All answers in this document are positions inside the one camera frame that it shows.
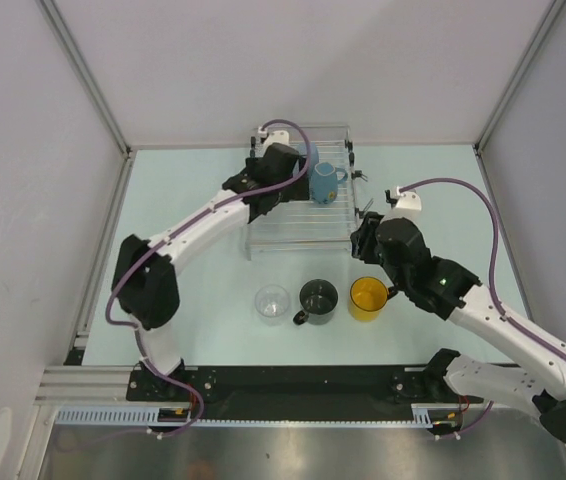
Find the clear octagonal glass cup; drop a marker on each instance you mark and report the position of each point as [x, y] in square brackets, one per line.
[272, 303]

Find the blue ribbed flower mug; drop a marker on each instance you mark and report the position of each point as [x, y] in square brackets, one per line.
[325, 181]

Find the grey ceramic mug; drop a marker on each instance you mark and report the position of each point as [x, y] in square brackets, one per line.
[318, 300]

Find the yellow ceramic mug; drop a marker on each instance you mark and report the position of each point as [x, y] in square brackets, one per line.
[368, 297]

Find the light blue plain cup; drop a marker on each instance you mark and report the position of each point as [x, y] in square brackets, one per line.
[310, 156]

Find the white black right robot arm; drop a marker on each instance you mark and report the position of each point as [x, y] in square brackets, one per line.
[534, 385]

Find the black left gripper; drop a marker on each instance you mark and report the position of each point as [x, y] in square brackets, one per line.
[297, 190]

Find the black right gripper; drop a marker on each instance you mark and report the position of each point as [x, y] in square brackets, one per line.
[363, 238]

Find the aluminium frame post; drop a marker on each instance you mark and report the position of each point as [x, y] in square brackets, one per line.
[71, 49]
[531, 51]

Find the aluminium frame post right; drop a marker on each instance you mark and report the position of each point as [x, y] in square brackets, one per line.
[531, 51]

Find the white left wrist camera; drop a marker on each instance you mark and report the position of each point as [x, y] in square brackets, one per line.
[267, 136]

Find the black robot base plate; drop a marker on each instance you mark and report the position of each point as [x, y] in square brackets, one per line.
[316, 393]

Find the metal wire dish rack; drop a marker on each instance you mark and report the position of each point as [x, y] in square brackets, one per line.
[306, 225]

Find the aluminium frame post left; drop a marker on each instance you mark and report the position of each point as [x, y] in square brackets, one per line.
[71, 49]

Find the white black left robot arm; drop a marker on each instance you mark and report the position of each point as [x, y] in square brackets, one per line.
[145, 294]

